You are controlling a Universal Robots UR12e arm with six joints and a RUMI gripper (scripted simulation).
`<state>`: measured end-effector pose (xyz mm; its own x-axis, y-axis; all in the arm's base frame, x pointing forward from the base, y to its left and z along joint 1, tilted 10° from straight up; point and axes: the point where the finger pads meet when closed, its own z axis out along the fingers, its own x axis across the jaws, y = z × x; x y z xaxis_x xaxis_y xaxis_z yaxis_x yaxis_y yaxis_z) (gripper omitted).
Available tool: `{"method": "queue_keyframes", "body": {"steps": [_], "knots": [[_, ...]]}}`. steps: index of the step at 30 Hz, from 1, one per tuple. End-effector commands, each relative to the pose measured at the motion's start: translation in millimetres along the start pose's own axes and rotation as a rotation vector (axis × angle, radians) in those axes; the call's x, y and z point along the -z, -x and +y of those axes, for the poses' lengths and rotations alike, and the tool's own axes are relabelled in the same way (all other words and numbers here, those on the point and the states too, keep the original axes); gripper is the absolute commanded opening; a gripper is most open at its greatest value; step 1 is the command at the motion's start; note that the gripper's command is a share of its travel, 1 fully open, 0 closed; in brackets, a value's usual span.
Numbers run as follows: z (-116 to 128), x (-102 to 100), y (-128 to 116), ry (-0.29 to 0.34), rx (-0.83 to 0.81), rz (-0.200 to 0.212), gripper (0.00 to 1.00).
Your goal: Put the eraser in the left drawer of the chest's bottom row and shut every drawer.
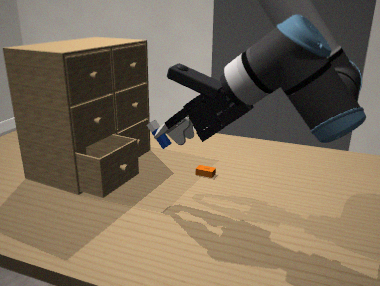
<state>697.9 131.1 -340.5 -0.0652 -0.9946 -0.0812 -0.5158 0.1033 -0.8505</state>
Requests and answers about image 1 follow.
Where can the dark brown chest of drawers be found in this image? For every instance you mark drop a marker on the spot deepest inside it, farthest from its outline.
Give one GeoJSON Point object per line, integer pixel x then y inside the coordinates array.
{"type": "Point", "coordinates": [39, 92]}

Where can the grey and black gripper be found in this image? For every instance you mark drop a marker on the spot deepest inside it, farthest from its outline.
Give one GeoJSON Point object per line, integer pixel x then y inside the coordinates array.
{"type": "Point", "coordinates": [203, 111]}

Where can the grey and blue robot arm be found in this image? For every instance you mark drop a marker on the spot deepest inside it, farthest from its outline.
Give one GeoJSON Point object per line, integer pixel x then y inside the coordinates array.
{"type": "Point", "coordinates": [292, 56]}

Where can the white and blue eraser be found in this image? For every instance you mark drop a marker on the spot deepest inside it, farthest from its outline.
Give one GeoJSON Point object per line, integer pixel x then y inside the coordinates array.
{"type": "Point", "coordinates": [163, 140]}

